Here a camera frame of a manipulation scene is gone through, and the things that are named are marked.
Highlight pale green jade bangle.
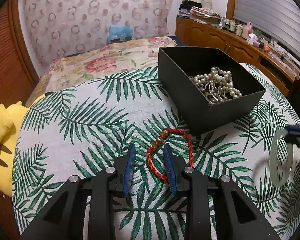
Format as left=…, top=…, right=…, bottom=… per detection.
left=269, top=128, right=294, bottom=188

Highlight white pearl necklace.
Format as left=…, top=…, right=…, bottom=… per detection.
left=189, top=66, right=243, bottom=103

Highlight red cord bracelet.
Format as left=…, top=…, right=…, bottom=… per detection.
left=146, top=127, right=195, bottom=181

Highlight black jewelry box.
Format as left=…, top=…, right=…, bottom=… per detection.
left=158, top=46, right=266, bottom=135

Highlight pink tissue box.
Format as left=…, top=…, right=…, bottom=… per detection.
left=246, top=33, right=260, bottom=48

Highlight wooden side cabinet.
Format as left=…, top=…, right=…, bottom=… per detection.
left=175, top=17, right=300, bottom=96

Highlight palm leaf pattern cloth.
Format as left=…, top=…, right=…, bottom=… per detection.
left=12, top=64, right=300, bottom=239

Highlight bottles on cabinet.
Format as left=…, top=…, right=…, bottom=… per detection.
left=218, top=17, right=253, bottom=39

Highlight grey window blind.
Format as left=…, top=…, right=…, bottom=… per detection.
left=234, top=0, right=300, bottom=58

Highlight yellow pikachu plush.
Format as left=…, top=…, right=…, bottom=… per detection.
left=0, top=101, right=30, bottom=197

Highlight stack of folded fabrics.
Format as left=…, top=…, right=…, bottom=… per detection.
left=177, top=0, right=221, bottom=24

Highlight brown louvered wardrobe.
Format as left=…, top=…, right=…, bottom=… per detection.
left=0, top=0, right=39, bottom=239

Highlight floral bed quilt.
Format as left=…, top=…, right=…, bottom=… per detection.
left=25, top=36, right=180, bottom=107

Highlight blue plush toy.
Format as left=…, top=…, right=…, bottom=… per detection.
left=107, top=26, right=133, bottom=44

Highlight circle pattern sheer curtain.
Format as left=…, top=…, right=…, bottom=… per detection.
left=21, top=0, right=173, bottom=68

